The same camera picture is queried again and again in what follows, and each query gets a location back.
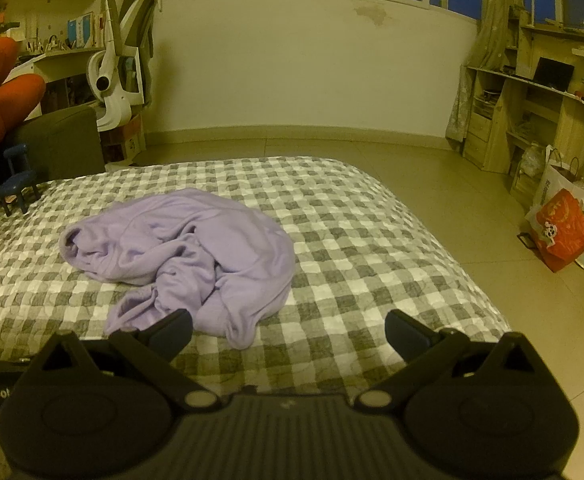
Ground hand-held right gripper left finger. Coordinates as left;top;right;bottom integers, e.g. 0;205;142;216
36;309;211;411

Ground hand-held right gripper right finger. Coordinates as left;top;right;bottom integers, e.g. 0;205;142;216
356;309;542;410

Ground purple garment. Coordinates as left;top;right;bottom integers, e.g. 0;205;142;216
58;189;297;350

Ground grey checkered bed cover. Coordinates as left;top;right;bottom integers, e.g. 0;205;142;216
0;156;515;466

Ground orange shopping bag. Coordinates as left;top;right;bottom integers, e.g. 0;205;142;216
526;189;584;274

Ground cardboard boxes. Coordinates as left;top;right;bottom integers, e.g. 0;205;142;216
103;112;147;165

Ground small blue toy chair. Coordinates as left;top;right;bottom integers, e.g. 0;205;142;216
0;144;43;217

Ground white paper bag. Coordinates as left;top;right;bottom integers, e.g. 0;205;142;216
536;146;584;222

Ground wooden shelf unit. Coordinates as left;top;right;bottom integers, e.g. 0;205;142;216
462;5;584;202

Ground white office chair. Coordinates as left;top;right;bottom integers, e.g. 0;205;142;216
86;0;167;133

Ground black laptop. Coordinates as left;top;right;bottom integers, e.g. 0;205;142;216
532;57;575;92

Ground white desk with bookshelf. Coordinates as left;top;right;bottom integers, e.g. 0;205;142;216
0;0;110;113

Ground patterned beige curtain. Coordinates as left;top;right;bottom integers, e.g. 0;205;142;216
446;0;518;144

